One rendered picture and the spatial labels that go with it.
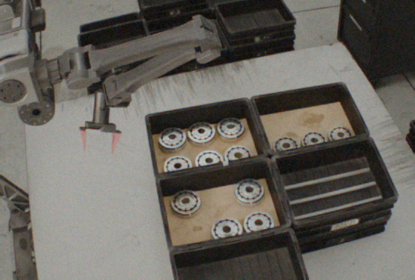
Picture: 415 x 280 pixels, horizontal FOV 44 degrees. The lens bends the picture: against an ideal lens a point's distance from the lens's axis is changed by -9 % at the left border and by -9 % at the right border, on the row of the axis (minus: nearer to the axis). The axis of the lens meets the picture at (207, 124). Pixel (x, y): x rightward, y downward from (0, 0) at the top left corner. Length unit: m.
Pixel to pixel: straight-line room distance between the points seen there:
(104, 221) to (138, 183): 0.22
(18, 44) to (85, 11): 2.84
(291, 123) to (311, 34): 1.86
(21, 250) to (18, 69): 1.35
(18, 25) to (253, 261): 1.06
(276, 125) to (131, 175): 0.60
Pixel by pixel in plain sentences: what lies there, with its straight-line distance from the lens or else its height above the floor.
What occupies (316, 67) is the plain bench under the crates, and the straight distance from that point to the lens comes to 2.62.
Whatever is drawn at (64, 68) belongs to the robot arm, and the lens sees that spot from 1.53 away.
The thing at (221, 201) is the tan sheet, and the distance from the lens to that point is 1.94.
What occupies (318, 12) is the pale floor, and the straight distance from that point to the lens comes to 4.20.
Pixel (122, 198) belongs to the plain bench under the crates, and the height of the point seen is 0.70.
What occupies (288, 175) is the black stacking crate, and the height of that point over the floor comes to 0.83.
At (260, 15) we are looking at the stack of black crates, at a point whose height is 0.49.
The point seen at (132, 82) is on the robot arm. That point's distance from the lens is 1.72.
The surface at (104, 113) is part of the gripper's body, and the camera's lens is 1.83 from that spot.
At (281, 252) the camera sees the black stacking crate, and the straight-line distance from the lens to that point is 1.83.
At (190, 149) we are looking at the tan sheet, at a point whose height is 0.83.
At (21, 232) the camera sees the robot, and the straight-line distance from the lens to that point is 2.75.
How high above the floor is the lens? 2.42
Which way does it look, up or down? 47 degrees down
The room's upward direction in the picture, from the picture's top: 4 degrees counter-clockwise
